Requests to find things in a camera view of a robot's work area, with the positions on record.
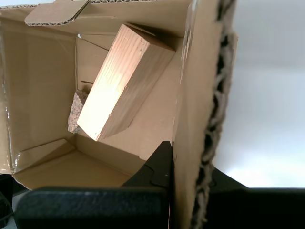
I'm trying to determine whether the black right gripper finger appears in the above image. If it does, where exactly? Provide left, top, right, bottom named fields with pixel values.
left=206, top=167, right=305, bottom=229
left=14, top=140, right=173, bottom=229

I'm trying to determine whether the speckled pinkish granite rock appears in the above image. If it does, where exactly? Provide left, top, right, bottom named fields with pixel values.
left=67, top=89, right=89, bottom=133

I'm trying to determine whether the light wooden block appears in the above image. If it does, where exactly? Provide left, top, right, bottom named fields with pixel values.
left=77, top=23, right=176, bottom=142

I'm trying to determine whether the brown cardboard box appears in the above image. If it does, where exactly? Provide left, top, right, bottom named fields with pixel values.
left=0, top=0, right=239, bottom=229

